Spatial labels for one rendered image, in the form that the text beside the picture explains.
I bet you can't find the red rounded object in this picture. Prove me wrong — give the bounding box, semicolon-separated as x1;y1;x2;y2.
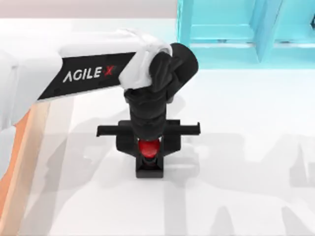
137;138;160;159

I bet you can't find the shallow salmon-coloured box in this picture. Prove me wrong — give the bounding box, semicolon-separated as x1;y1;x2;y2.
0;94;76;236

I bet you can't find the light blue rack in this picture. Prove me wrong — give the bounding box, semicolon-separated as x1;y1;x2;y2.
176;0;315;70

